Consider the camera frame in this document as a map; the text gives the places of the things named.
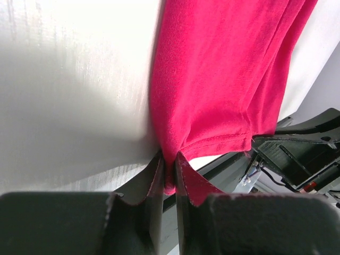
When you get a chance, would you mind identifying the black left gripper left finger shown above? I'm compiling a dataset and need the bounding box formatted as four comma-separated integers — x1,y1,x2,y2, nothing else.
1,154,164,254

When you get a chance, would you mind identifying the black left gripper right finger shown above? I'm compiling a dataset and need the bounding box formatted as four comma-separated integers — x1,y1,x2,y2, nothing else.
175,154,339,254

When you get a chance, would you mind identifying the pink t shirt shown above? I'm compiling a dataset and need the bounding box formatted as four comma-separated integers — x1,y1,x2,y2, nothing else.
150,1,316,195

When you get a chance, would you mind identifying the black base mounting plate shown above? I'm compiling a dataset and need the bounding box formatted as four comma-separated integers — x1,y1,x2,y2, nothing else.
103,152,249,254

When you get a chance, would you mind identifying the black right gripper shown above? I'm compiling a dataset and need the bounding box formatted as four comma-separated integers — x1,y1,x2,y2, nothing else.
252,108,339,202

